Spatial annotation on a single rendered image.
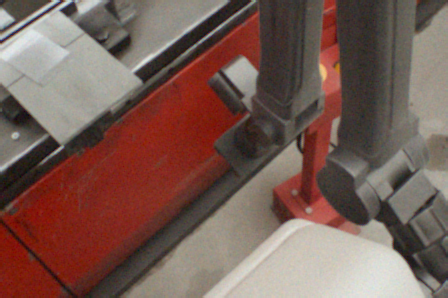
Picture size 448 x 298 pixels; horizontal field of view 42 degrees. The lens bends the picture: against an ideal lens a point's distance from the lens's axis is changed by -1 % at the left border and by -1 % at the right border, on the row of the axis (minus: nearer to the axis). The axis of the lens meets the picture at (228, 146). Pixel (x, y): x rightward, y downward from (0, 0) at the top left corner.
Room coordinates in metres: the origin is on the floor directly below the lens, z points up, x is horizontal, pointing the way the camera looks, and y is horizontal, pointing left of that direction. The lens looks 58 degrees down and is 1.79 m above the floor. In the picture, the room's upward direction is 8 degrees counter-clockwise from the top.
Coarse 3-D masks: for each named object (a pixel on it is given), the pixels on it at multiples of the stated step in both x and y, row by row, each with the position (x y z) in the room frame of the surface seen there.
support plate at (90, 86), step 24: (48, 24) 0.84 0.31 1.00; (72, 24) 0.83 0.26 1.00; (72, 48) 0.77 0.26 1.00; (96, 48) 0.76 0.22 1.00; (0, 72) 0.73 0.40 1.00; (72, 72) 0.71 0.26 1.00; (96, 72) 0.70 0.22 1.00; (120, 72) 0.69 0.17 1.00; (24, 96) 0.67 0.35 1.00; (48, 96) 0.66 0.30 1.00; (72, 96) 0.65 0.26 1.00; (96, 96) 0.65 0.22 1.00; (120, 96) 0.64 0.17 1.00; (48, 120) 0.61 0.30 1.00; (72, 120) 0.60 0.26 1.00
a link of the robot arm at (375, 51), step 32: (352, 0) 0.32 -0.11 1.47; (384, 0) 0.30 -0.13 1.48; (352, 32) 0.32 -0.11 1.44; (384, 32) 0.30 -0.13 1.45; (352, 64) 0.31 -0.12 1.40; (384, 64) 0.29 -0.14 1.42; (352, 96) 0.31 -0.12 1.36; (384, 96) 0.29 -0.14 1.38; (352, 128) 0.30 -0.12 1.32; (384, 128) 0.28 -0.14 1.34; (416, 128) 0.32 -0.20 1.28; (352, 160) 0.28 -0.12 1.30; (384, 160) 0.27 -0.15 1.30; (416, 160) 0.29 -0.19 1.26; (352, 192) 0.26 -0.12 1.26
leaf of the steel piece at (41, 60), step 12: (36, 36) 0.81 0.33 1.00; (24, 48) 0.78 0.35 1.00; (36, 48) 0.78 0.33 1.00; (48, 48) 0.78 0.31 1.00; (60, 48) 0.77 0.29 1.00; (12, 60) 0.76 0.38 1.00; (24, 60) 0.75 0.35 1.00; (36, 60) 0.75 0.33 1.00; (48, 60) 0.75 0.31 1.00; (60, 60) 0.72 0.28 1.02; (72, 60) 0.74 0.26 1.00; (24, 72) 0.72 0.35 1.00; (36, 72) 0.72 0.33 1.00; (48, 72) 0.70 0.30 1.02
